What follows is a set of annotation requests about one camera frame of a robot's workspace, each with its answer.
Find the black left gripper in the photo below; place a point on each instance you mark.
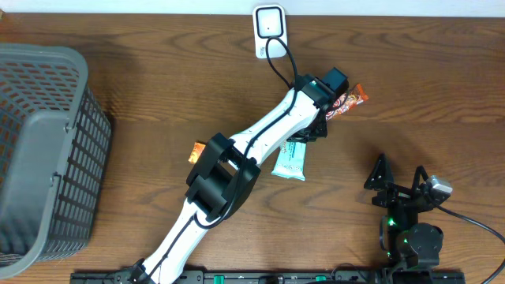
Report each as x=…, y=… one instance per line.
x=312, y=132

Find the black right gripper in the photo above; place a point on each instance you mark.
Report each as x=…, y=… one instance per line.
x=397, y=196

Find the red candy bar wrapper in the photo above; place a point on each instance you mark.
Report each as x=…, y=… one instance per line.
x=351, y=98

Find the teal wipes packet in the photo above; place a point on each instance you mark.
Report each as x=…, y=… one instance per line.
x=291, y=160

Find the orange small box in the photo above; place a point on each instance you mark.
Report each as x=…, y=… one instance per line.
x=196, y=152

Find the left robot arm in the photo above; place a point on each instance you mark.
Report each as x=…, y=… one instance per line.
x=226, y=171

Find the white barcode scanner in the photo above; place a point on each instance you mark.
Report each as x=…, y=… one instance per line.
x=269, y=21

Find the grey plastic basket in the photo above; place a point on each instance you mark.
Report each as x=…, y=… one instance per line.
x=55, y=141

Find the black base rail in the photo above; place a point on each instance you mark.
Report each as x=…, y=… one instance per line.
x=342, y=276

